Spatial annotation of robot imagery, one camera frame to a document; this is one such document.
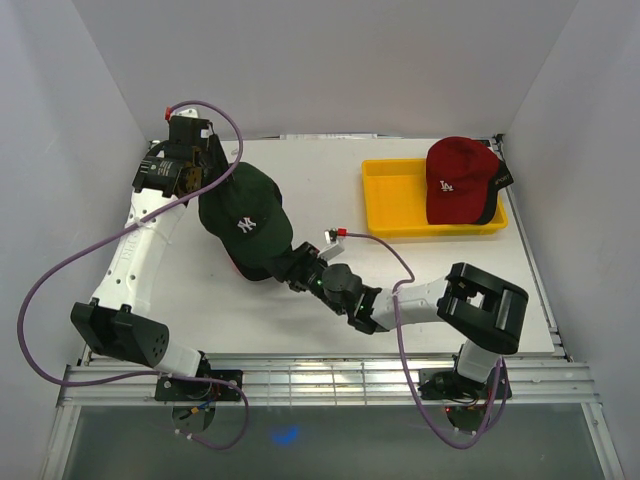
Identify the black Yankees baseball cap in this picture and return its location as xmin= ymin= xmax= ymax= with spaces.
xmin=230 ymin=174 xmax=284 ymax=283

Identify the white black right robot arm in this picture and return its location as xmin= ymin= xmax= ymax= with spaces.
xmin=266 ymin=243 xmax=529 ymax=397

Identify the red baseball cap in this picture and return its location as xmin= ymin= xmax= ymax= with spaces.
xmin=425 ymin=136 xmax=500 ymax=225

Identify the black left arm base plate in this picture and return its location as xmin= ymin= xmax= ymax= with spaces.
xmin=154 ymin=369 xmax=244 ymax=403

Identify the aluminium front rail frame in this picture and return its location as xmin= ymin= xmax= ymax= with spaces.
xmin=41 ymin=357 xmax=624 ymax=479

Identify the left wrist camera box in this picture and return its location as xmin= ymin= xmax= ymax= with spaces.
xmin=172 ymin=106 xmax=204 ymax=119

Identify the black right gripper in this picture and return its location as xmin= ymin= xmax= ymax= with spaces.
xmin=261 ymin=241 xmax=347 ymax=315

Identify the yellow plastic bin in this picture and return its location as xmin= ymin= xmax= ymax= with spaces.
xmin=361 ymin=158 xmax=509 ymax=239

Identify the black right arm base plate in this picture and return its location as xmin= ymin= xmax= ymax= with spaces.
xmin=418 ymin=367 xmax=512 ymax=401

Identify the black sport baseball cap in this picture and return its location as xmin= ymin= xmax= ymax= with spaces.
xmin=479 ymin=158 xmax=514 ymax=226

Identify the dark green Yankees cap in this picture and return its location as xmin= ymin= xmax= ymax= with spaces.
xmin=198 ymin=162 xmax=293 ymax=270

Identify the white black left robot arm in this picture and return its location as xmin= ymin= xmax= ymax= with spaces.
xmin=71 ymin=108 xmax=228 ymax=400

